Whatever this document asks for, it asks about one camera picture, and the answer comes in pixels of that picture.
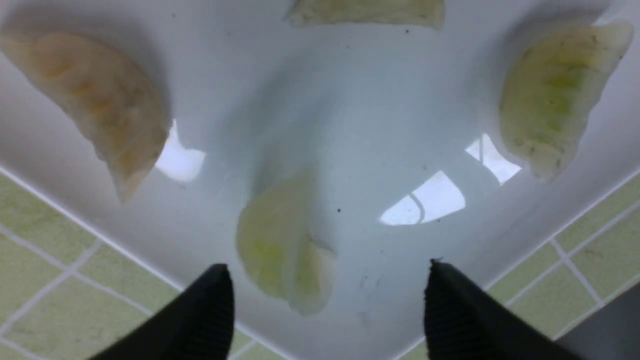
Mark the green checkered tablecloth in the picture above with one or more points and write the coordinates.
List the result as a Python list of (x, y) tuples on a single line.
[(65, 295)]

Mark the white square plate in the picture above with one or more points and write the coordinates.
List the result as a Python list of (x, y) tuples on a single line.
[(397, 125)]

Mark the pale dumpling left on plate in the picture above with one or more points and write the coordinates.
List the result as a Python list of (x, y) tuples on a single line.
[(111, 100)]

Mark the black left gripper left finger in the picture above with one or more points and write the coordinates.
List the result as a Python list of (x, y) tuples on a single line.
[(196, 325)]

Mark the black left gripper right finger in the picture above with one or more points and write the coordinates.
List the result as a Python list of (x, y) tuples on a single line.
[(462, 322)]

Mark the green dumpling centre of plate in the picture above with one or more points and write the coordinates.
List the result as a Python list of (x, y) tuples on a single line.
[(550, 91)]

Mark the green dumpling plate bottom edge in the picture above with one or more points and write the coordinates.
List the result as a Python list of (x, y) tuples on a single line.
[(421, 13)]

